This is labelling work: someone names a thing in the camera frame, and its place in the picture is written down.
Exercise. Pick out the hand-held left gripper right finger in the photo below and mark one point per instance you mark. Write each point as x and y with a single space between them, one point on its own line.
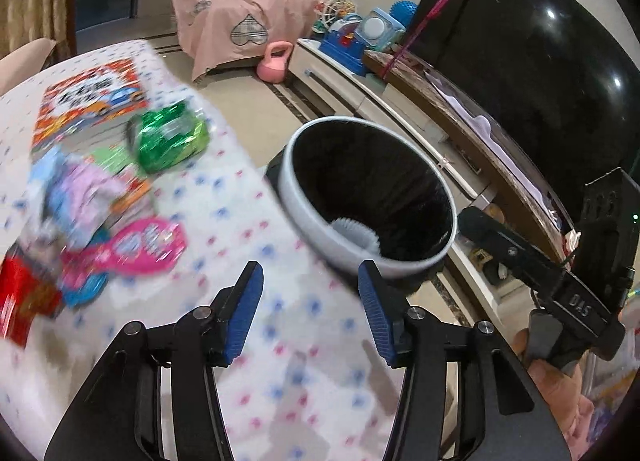
375 308

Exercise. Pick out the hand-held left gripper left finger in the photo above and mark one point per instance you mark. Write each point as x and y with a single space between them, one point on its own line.
245 306

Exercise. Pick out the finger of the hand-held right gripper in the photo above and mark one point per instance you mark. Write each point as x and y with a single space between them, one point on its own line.
505 246

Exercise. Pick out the white trash bin black liner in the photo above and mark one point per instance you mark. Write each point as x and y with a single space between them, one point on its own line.
295 201

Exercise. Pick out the cyan plastic wrapper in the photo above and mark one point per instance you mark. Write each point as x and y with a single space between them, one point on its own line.
85 292

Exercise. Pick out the person's right hand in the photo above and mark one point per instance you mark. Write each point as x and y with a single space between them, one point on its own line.
550 393

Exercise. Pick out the white floral tablecloth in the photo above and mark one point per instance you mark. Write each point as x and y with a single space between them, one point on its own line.
300 336

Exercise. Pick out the magenta candy wrapper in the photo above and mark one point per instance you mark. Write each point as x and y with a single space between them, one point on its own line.
145 241

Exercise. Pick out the black flat-screen television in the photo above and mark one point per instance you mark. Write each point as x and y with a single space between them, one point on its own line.
525 66

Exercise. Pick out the crushed green drink can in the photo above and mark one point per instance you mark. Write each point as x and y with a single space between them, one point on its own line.
170 136

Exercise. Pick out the pale pink and blue wrapper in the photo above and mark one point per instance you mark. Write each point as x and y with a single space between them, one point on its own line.
82 193

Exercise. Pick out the small green wrapper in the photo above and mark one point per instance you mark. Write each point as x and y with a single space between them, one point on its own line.
109 157

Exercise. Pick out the red foil packet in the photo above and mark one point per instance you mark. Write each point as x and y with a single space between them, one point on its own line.
22 296

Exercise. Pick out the pink kettlebell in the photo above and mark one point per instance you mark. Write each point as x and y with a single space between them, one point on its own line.
272 68

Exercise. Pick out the magenta stick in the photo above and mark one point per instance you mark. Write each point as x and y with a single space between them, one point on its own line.
440 6

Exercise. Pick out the light blue cube toy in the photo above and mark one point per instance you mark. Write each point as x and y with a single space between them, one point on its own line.
377 28

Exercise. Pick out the blue plastic toy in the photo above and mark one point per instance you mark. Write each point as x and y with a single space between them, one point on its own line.
345 48

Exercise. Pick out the blue spiky ball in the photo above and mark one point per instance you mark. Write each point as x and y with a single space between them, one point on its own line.
404 11

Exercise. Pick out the red children's picture book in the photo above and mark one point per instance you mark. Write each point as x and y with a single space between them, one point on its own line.
85 96

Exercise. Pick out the beige sofa cushion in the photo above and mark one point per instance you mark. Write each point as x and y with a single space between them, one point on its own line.
25 57

